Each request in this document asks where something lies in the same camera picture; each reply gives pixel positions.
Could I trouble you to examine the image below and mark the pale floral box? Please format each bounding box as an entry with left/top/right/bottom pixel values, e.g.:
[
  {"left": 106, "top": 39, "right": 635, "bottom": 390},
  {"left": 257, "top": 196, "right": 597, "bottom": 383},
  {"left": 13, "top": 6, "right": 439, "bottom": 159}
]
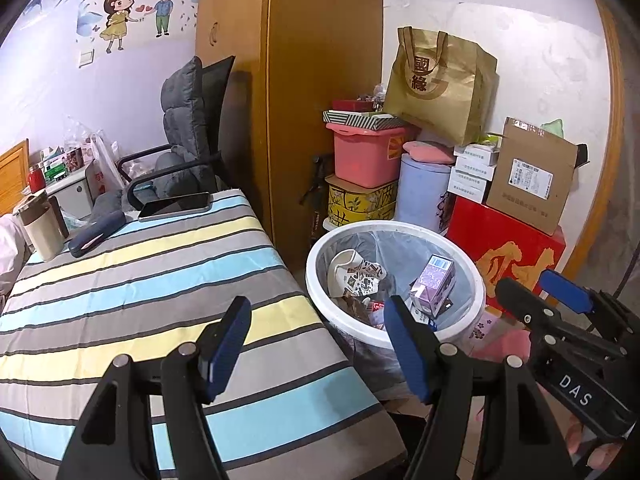
[{"left": 470, "top": 310, "right": 503, "bottom": 356}]

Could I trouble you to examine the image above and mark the dark brown wrapper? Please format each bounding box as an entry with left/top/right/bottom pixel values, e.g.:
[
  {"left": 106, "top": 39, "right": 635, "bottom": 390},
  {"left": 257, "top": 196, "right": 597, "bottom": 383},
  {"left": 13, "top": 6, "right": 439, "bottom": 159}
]
[{"left": 345, "top": 295, "right": 381, "bottom": 326}]

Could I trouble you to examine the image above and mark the wooden door frame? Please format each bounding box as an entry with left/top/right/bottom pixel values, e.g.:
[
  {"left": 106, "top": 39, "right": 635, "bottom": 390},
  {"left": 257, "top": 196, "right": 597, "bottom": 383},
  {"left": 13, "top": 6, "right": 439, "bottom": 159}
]
[{"left": 592, "top": 0, "right": 640, "bottom": 311}]

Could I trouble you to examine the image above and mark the pink plastic bucket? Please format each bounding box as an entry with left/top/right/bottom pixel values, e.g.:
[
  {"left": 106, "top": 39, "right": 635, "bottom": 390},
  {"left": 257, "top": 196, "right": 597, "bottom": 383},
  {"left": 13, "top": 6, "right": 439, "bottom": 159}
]
[{"left": 326, "top": 122, "right": 408, "bottom": 188}]

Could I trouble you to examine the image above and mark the pale green crumpled bag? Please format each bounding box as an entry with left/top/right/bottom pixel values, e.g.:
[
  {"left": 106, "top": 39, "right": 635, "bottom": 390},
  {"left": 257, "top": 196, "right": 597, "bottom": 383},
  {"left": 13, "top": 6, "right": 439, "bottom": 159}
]
[{"left": 62, "top": 212, "right": 93, "bottom": 233}]

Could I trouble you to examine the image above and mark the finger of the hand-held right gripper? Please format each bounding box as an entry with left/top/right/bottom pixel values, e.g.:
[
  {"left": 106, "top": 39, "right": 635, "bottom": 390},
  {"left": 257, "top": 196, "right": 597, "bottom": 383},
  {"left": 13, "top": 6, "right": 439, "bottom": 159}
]
[
  {"left": 495, "top": 276, "right": 627, "bottom": 362},
  {"left": 539, "top": 269, "right": 632, "bottom": 344}
]

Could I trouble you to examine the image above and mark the lavender cylindrical bin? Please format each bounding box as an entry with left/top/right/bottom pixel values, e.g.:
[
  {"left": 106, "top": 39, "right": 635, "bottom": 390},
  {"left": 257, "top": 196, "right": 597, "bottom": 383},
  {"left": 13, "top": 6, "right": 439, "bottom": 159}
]
[{"left": 397, "top": 152, "right": 453, "bottom": 233}]

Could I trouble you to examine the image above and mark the gold paper bag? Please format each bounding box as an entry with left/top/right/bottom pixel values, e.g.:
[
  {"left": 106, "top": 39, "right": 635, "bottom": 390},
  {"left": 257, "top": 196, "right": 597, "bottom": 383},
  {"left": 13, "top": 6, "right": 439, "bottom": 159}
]
[{"left": 382, "top": 26, "right": 499, "bottom": 147}]

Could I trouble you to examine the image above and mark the striped tablecloth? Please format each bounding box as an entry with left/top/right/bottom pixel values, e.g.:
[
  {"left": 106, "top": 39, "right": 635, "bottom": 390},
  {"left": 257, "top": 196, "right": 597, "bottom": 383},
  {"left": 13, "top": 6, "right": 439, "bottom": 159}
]
[{"left": 0, "top": 187, "right": 408, "bottom": 480}]

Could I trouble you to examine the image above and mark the purple drink carton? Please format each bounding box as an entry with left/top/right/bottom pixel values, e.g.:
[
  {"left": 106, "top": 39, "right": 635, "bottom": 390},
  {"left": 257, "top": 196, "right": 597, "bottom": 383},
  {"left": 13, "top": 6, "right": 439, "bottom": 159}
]
[{"left": 409, "top": 255, "right": 457, "bottom": 317}]

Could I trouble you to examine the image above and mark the clear plastic bag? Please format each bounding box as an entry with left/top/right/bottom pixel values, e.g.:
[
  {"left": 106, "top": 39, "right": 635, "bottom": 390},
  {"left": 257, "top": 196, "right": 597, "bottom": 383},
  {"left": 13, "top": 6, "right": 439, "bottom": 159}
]
[{"left": 62, "top": 115, "right": 96, "bottom": 151}]

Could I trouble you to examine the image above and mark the white nightstand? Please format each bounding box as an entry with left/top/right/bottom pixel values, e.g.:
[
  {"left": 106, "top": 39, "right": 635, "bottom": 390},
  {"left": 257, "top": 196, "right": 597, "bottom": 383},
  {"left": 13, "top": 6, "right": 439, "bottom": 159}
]
[{"left": 45, "top": 160, "right": 98, "bottom": 221}]

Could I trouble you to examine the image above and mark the wooden bed headboard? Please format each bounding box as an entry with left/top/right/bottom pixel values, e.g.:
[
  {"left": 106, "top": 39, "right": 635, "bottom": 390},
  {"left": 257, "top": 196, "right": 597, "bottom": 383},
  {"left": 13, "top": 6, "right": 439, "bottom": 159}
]
[{"left": 0, "top": 139, "right": 31, "bottom": 216}]

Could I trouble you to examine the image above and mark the patterned paper cup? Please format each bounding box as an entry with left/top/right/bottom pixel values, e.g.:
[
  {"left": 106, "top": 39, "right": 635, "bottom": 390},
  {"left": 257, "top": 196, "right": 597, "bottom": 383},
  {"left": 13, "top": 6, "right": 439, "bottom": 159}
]
[{"left": 327, "top": 249, "right": 387, "bottom": 301}]

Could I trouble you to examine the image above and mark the small white box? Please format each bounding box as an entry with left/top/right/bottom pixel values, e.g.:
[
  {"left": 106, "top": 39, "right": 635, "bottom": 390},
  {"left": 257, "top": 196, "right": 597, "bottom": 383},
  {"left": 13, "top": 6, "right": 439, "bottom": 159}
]
[
  {"left": 450, "top": 162, "right": 497, "bottom": 185},
  {"left": 453, "top": 142, "right": 501, "bottom": 166},
  {"left": 447, "top": 180, "right": 491, "bottom": 204}
]

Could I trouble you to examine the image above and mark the black office chair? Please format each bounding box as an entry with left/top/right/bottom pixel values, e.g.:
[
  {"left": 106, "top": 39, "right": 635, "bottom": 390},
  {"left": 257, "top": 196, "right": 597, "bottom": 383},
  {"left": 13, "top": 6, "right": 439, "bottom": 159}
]
[{"left": 116, "top": 55, "right": 238, "bottom": 213}]

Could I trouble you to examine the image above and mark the white round trash bin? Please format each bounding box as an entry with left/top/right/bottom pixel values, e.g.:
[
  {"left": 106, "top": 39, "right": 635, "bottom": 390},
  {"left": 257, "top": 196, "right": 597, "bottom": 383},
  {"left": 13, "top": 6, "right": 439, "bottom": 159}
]
[{"left": 305, "top": 220, "right": 487, "bottom": 348}]

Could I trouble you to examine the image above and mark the yellow patterned box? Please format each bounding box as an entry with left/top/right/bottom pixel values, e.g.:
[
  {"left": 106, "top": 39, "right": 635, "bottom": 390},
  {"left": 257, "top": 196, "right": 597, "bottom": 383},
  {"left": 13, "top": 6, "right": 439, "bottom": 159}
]
[{"left": 326, "top": 175, "right": 399, "bottom": 224}]

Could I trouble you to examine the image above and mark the person's right hand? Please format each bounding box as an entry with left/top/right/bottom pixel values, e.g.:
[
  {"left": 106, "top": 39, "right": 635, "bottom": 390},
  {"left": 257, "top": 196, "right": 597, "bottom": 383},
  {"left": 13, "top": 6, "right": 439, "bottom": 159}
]
[{"left": 565, "top": 407, "right": 628, "bottom": 473}]

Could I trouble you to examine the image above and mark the navy glasses case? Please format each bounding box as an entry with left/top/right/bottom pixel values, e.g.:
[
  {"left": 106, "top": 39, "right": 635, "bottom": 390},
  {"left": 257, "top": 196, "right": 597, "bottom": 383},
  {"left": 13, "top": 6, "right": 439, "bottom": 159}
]
[{"left": 67, "top": 210, "right": 127, "bottom": 258}]

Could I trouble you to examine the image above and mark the striped flat box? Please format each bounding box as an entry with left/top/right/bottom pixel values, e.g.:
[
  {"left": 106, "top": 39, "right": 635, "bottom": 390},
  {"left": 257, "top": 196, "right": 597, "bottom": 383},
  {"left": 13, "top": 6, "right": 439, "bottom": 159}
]
[{"left": 322, "top": 110, "right": 406, "bottom": 133}]

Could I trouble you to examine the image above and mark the pink bin lid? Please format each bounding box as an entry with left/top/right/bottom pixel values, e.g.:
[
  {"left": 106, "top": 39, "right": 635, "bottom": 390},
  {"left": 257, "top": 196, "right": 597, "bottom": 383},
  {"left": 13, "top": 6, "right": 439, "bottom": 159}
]
[{"left": 402, "top": 140, "right": 457, "bottom": 163}]

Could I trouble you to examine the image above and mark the wooden wardrobe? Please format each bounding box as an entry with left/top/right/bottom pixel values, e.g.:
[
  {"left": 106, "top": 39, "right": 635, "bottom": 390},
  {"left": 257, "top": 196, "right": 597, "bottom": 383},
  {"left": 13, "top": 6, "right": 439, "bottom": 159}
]
[{"left": 195, "top": 0, "right": 385, "bottom": 271}]

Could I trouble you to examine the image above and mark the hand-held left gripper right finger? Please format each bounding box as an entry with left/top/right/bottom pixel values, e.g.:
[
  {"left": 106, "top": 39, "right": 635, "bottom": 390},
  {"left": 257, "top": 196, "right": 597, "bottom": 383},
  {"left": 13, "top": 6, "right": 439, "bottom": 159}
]
[{"left": 382, "top": 295, "right": 576, "bottom": 480}]

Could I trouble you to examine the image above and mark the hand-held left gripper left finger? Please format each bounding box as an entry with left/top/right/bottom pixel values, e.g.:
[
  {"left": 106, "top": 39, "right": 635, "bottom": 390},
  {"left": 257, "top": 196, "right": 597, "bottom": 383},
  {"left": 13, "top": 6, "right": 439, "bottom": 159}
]
[{"left": 55, "top": 296, "right": 252, "bottom": 480}]

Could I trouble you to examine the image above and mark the dark red box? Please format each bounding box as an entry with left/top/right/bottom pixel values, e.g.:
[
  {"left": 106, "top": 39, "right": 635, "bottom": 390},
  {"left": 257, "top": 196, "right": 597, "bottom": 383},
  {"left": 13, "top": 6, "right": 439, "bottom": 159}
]
[{"left": 331, "top": 99, "right": 376, "bottom": 113}]

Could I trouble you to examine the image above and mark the grey chair cushion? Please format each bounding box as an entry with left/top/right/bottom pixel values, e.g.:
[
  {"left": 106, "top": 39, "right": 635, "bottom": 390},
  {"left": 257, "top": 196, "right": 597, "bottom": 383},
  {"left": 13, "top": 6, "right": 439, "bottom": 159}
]
[{"left": 92, "top": 56, "right": 221, "bottom": 221}]

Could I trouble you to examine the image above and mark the black smartphone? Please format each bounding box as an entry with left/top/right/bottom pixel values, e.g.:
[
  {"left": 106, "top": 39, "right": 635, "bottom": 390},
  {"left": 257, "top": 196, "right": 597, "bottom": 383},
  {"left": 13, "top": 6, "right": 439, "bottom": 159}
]
[{"left": 137, "top": 191, "right": 213, "bottom": 222}]

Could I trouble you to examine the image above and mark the brown cardboard box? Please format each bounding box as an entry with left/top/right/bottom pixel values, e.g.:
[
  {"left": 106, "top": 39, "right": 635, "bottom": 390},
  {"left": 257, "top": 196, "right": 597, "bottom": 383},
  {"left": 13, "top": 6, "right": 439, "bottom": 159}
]
[{"left": 486, "top": 116, "right": 591, "bottom": 237}]

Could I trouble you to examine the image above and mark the cartoon couple wall sticker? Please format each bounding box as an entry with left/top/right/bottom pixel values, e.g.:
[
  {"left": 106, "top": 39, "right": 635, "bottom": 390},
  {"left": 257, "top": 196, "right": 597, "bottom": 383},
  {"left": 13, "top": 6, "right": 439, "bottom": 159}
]
[{"left": 20, "top": 0, "right": 201, "bottom": 53}]

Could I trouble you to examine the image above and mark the white plastic bag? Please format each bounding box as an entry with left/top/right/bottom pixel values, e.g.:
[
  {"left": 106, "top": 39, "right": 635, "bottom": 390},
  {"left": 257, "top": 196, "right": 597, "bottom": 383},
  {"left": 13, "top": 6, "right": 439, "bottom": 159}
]
[{"left": 85, "top": 130, "right": 126, "bottom": 196}]

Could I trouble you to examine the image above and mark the red box with gold print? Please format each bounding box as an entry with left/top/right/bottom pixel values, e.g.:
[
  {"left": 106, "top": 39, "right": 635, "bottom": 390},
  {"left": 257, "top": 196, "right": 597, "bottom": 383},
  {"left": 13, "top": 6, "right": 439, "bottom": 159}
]
[{"left": 445, "top": 195, "right": 567, "bottom": 311}]

